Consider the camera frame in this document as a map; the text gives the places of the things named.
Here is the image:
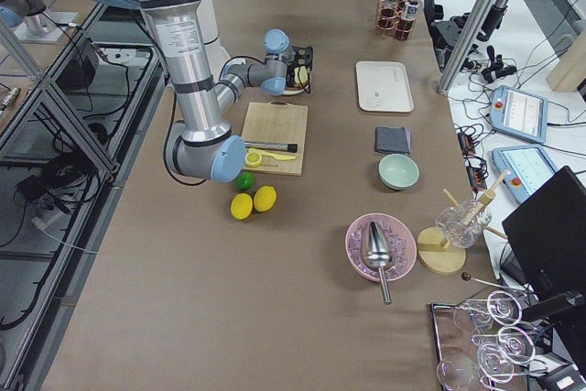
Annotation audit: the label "metal scoop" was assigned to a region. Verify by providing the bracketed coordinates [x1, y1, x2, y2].
[361, 221, 393, 305]

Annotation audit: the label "cream rabbit tray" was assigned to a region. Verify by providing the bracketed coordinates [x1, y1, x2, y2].
[355, 60, 414, 114]

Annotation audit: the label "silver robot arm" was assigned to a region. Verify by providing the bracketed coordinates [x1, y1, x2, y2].
[93, 0, 295, 182]

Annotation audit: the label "yellow lemon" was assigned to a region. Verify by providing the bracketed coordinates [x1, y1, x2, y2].
[253, 186, 277, 212]
[230, 193, 254, 221]

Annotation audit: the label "half lemon slice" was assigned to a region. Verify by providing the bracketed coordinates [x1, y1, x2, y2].
[244, 151, 263, 168]

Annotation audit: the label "green lime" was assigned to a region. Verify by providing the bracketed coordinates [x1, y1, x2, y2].
[236, 171, 255, 191]

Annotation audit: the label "yellow lemon right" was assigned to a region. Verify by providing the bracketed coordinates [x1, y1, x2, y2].
[253, 186, 277, 212]

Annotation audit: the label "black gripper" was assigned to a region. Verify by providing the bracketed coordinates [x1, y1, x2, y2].
[286, 67, 299, 88]

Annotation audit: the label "clear glass mug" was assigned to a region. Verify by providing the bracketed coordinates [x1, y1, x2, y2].
[436, 201, 493, 249]

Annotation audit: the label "pink bowl with ice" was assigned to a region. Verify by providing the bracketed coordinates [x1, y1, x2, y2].
[345, 213, 417, 282]

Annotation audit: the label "black monitor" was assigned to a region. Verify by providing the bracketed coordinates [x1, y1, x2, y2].
[502, 166, 585, 299]

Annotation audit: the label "tea bottle three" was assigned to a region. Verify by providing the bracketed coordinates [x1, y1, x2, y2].
[395, 0, 419, 41]

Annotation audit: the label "blue teach pendant far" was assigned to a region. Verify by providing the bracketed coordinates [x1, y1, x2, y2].
[489, 86, 548, 144]

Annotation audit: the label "wooden cutting board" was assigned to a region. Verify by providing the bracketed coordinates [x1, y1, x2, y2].
[242, 103, 309, 177]

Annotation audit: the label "blue teach pendant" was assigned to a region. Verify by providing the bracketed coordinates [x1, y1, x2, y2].
[491, 144, 559, 203]
[489, 86, 548, 144]

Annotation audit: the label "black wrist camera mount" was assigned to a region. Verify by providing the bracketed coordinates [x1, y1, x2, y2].
[292, 46, 314, 73]

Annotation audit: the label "yellow lemon left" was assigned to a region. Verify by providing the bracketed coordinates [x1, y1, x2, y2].
[230, 193, 254, 221]

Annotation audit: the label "grey folded cloth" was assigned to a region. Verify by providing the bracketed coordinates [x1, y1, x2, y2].
[374, 126, 411, 154]

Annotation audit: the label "aluminium frame post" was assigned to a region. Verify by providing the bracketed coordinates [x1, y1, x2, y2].
[437, 0, 494, 95]

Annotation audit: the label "mint green bowl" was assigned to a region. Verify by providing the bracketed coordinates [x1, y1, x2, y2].
[378, 154, 420, 190]

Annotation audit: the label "white round plate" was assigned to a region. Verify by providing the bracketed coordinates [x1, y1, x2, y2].
[282, 73, 311, 96]

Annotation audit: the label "copper wire bottle rack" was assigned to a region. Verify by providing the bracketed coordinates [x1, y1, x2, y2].
[374, 0, 405, 38]

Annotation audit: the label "metal tray with glasses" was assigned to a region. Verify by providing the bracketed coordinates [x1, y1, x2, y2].
[429, 289, 548, 390]

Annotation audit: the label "plain bread slice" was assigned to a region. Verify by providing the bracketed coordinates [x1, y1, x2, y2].
[297, 66, 309, 88]

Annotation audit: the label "metal rod with black tip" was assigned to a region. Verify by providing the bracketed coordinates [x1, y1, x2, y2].
[244, 141, 298, 153]

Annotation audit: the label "blue teach pendant near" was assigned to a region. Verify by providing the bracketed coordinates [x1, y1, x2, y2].
[491, 144, 559, 203]

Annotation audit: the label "yellow plastic knife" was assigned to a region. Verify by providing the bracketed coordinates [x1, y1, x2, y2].
[247, 148, 297, 161]

